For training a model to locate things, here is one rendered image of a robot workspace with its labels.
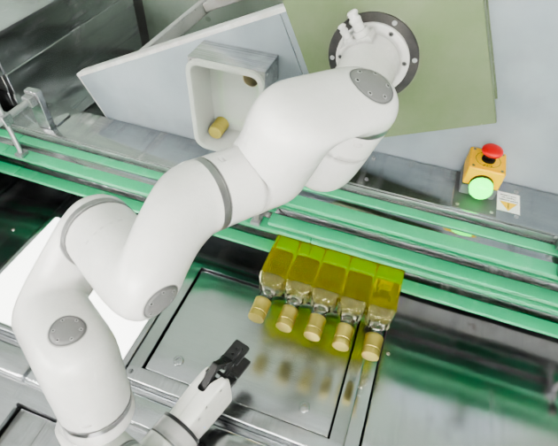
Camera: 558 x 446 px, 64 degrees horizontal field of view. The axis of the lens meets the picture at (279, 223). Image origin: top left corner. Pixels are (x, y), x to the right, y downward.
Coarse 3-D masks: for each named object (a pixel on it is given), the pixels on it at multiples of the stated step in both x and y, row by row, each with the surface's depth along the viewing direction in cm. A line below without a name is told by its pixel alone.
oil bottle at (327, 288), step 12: (336, 252) 97; (324, 264) 95; (336, 264) 95; (348, 264) 96; (324, 276) 93; (336, 276) 93; (324, 288) 91; (336, 288) 91; (312, 300) 91; (324, 300) 90; (336, 300) 90
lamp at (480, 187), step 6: (474, 180) 88; (480, 180) 87; (486, 180) 87; (474, 186) 87; (480, 186) 87; (486, 186) 86; (492, 186) 87; (474, 192) 88; (480, 192) 87; (486, 192) 87; (480, 198) 89
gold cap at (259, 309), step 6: (258, 300) 90; (264, 300) 90; (252, 306) 90; (258, 306) 89; (264, 306) 89; (270, 306) 91; (252, 312) 88; (258, 312) 88; (264, 312) 89; (252, 318) 89; (258, 318) 88; (264, 318) 89
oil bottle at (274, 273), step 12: (276, 240) 99; (288, 240) 99; (276, 252) 97; (288, 252) 97; (264, 264) 95; (276, 264) 95; (288, 264) 95; (264, 276) 93; (276, 276) 93; (276, 288) 92
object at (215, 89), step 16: (192, 64) 91; (208, 64) 90; (192, 80) 94; (208, 80) 100; (224, 80) 100; (240, 80) 98; (256, 80) 88; (192, 96) 97; (208, 96) 103; (224, 96) 103; (240, 96) 101; (256, 96) 100; (192, 112) 100; (208, 112) 105; (224, 112) 106; (240, 112) 104; (208, 128) 108; (240, 128) 108; (208, 144) 106; (224, 144) 106
